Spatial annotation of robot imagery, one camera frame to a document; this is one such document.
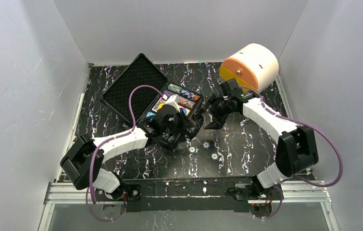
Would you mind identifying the poker chips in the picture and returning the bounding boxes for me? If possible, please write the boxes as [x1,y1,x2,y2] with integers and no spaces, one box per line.
[210,153,220,161]
[202,141,211,149]

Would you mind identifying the blue playing card deck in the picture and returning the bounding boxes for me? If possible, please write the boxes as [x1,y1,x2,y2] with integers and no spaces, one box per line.
[152,99,166,112]

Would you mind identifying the purple poker chip stack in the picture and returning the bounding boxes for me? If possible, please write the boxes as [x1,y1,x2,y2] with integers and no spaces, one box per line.
[163,90,177,99]

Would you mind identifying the black poker set case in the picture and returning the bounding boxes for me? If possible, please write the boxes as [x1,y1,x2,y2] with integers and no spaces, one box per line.
[101,53,204,144]

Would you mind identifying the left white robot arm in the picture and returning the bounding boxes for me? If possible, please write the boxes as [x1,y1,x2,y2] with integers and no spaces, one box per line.
[60,104,200,203]

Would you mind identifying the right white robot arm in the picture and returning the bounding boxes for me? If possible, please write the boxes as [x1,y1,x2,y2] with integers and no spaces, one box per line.
[204,79,319,200]

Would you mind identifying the loose chip near case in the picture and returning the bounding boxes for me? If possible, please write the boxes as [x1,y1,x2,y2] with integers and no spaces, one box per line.
[188,146,199,154]

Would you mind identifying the round pastel drawer box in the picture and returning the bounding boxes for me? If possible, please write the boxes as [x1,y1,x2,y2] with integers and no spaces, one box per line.
[219,43,279,93]

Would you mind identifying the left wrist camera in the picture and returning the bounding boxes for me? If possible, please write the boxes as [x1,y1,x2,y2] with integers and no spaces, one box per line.
[165,95,180,112]

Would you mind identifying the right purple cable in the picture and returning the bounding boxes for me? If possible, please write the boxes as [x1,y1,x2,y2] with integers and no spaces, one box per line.
[241,85,344,219]

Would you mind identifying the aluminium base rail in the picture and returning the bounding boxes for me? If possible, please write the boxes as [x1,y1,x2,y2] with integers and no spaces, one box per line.
[39,181,339,231]

